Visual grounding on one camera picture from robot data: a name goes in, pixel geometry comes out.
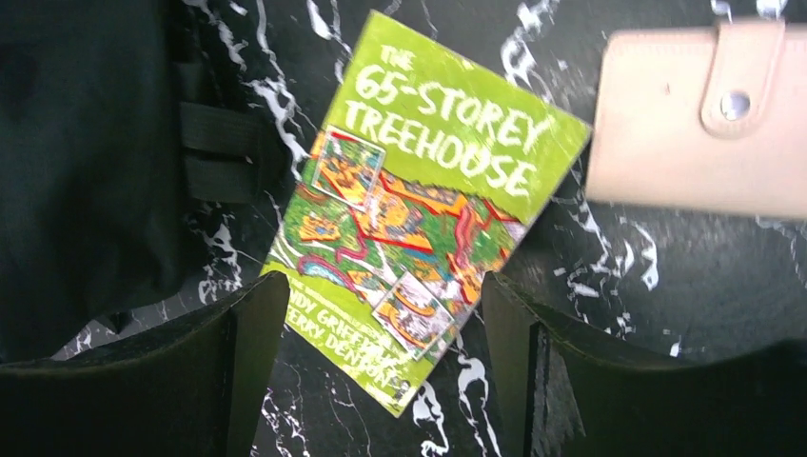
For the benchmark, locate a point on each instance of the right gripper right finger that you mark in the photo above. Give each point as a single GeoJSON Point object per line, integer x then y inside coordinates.
{"type": "Point", "coordinates": [566, 388]}

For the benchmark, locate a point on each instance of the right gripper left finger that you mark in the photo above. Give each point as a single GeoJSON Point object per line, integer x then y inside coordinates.
{"type": "Point", "coordinates": [193, 386]}

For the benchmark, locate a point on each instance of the black student backpack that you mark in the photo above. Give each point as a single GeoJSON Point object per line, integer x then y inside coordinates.
{"type": "Point", "coordinates": [108, 130]}

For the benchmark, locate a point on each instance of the green treehouse book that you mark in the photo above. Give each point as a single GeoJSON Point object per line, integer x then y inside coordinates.
{"type": "Point", "coordinates": [425, 175]}

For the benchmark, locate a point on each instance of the beige snap wallet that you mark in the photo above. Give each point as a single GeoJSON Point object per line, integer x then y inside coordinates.
{"type": "Point", "coordinates": [703, 118]}

